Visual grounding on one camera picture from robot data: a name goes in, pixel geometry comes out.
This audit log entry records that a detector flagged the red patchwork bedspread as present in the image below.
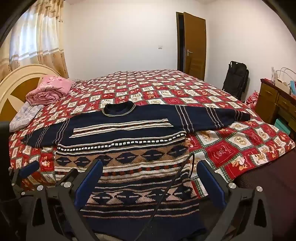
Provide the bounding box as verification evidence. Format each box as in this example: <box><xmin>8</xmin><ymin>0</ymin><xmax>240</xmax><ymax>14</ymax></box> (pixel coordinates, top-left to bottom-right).
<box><xmin>9</xmin><ymin>70</ymin><xmax>296</xmax><ymax>200</ymax></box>

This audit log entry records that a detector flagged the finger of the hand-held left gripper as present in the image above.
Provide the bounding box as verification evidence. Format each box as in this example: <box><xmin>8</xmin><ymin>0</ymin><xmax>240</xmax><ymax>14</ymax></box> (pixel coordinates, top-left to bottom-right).
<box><xmin>9</xmin><ymin>161</ymin><xmax>45</xmax><ymax>197</ymax></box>

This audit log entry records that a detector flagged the cream wooden headboard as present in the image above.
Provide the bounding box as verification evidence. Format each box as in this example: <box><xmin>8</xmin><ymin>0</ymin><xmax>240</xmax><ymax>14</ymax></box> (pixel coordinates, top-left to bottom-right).
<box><xmin>0</xmin><ymin>64</ymin><xmax>62</xmax><ymax>127</ymax></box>

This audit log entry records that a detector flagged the pink folded blanket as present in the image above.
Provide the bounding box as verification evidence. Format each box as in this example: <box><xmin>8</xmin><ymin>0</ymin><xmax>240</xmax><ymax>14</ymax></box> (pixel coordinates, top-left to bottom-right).
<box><xmin>25</xmin><ymin>75</ymin><xmax>73</xmax><ymax>105</ymax></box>

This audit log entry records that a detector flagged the black luggage bag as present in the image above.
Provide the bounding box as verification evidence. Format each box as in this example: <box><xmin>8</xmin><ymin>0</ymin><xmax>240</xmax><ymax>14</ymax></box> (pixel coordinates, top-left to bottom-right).
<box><xmin>222</xmin><ymin>61</ymin><xmax>250</xmax><ymax>101</ymax></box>

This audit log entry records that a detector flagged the navy patterned knit sweater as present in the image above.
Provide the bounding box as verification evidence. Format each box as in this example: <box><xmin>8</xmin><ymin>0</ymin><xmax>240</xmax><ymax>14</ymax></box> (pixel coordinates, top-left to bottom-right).
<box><xmin>21</xmin><ymin>101</ymin><xmax>251</xmax><ymax>241</ymax></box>

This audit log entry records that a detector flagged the pale floral quilt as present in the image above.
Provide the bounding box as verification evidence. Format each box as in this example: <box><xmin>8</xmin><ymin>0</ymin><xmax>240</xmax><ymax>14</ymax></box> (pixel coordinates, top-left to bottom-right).
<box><xmin>9</xmin><ymin>102</ymin><xmax>44</xmax><ymax>132</ymax></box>

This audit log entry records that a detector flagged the dark bed base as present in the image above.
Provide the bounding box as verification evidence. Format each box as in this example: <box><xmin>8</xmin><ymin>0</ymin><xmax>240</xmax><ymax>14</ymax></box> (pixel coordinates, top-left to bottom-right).
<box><xmin>201</xmin><ymin>148</ymin><xmax>296</xmax><ymax>241</ymax></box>

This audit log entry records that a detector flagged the beige patterned curtain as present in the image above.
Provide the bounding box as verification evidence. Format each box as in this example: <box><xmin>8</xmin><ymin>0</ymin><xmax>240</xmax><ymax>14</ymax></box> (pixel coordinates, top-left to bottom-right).
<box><xmin>0</xmin><ymin>0</ymin><xmax>70</xmax><ymax>80</ymax></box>

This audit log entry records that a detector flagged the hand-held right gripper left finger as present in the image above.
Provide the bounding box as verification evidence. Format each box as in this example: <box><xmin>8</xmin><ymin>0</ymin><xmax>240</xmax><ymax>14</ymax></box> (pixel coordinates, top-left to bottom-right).
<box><xmin>26</xmin><ymin>159</ymin><xmax>103</xmax><ymax>241</ymax></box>

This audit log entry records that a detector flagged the brown wooden door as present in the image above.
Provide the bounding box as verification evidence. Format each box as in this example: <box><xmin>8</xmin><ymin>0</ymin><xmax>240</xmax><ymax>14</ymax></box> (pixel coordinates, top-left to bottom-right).
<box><xmin>183</xmin><ymin>12</ymin><xmax>207</xmax><ymax>81</ymax></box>

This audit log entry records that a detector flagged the dark door frame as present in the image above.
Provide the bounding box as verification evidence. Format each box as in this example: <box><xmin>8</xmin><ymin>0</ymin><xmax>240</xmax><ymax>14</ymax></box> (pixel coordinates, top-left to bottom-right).
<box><xmin>176</xmin><ymin>11</ymin><xmax>185</xmax><ymax>72</ymax></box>

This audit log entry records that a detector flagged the wooden shelf with items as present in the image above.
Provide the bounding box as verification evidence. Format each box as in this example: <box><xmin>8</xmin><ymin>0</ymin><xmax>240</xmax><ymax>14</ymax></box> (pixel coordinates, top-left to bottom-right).
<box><xmin>254</xmin><ymin>78</ymin><xmax>296</xmax><ymax>135</ymax></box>

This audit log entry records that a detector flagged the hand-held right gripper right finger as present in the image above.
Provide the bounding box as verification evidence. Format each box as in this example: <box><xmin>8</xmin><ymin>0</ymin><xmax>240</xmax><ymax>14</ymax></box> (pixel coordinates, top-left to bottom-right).
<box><xmin>197</xmin><ymin>160</ymin><xmax>273</xmax><ymax>241</ymax></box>

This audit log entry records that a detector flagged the red plastic bag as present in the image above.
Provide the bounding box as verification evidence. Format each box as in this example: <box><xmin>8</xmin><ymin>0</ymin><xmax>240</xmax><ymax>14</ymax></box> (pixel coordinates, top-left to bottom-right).
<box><xmin>245</xmin><ymin>91</ymin><xmax>259</xmax><ymax>110</ymax></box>

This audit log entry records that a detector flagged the black cable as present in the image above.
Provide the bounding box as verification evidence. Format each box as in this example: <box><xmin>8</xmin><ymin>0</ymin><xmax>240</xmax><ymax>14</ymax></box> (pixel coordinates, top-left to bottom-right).
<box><xmin>135</xmin><ymin>153</ymin><xmax>196</xmax><ymax>241</ymax></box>

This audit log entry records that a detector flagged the teal box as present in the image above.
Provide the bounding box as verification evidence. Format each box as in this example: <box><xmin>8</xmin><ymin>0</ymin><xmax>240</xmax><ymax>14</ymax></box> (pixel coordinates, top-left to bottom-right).
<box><xmin>274</xmin><ymin>118</ymin><xmax>291</xmax><ymax>135</ymax></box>

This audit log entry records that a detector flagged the white paper bag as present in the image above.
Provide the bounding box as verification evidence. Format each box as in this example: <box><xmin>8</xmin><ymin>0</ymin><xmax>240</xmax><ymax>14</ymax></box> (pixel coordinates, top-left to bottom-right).
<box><xmin>273</xmin><ymin>67</ymin><xmax>292</xmax><ymax>94</ymax></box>

